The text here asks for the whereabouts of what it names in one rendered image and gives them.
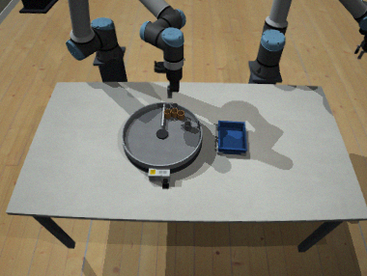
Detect grey turntable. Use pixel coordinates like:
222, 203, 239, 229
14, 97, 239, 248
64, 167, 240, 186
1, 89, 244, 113
122, 101, 204, 174

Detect white table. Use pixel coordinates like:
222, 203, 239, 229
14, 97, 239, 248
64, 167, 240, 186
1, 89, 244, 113
5, 81, 367, 254

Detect blue crate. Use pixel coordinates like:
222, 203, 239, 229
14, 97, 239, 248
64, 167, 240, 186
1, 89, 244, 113
217, 120, 249, 155

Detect white control box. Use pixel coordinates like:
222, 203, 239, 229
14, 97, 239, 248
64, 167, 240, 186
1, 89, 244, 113
148, 167, 171, 190

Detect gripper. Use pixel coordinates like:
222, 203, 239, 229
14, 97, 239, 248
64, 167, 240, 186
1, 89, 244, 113
165, 68, 184, 99
353, 31, 367, 60

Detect black box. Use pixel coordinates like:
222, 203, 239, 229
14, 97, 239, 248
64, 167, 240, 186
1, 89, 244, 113
18, 0, 60, 14

